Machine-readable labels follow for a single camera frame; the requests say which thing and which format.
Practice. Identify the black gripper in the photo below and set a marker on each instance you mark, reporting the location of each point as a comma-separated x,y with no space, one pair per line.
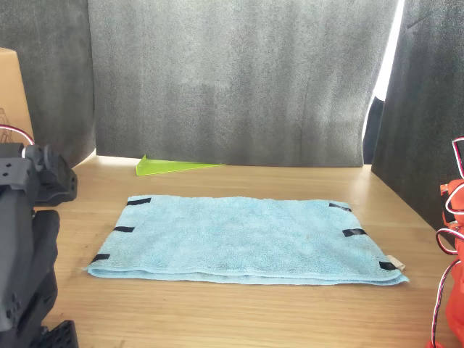
54,181

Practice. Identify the light blue towel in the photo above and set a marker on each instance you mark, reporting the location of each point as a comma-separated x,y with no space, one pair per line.
235,235

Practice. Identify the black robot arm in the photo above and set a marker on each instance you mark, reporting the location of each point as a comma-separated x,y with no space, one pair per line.
18,235

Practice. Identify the brown cardboard box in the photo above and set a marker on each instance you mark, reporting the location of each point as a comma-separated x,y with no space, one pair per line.
11,94

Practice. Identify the grey foam panel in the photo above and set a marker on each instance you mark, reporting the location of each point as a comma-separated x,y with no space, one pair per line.
47,72
427,108
235,79

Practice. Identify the lime green plastic sheet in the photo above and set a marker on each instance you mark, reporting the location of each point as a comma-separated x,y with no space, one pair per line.
163,167

